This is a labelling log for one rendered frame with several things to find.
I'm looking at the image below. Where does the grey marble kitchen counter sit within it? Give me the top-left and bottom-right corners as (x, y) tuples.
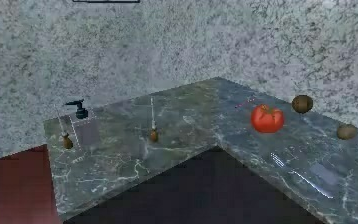
(42, 76), (358, 224)

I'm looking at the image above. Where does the dark brown round potato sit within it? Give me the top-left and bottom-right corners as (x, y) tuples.
(291, 94), (314, 115)

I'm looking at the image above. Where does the olive brown potato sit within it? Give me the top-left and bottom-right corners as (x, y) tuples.
(336, 123), (358, 141)

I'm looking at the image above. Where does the red tomato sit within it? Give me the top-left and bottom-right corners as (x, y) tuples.
(250, 103), (285, 134)

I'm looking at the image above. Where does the clear soap bottle black pump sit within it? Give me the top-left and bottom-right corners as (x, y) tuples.
(64, 98), (102, 151)

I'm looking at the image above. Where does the silver fork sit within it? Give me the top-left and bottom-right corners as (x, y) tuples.
(270, 152), (286, 168)

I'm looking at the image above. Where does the dark framed window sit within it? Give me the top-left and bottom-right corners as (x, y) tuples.
(72, 0), (141, 4)

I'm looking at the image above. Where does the silver butter knife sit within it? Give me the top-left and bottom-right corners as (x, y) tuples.
(291, 170), (335, 200)

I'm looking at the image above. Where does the brown handled knife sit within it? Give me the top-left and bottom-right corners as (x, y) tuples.
(149, 96), (160, 144)
(54, 105), (74, 150)

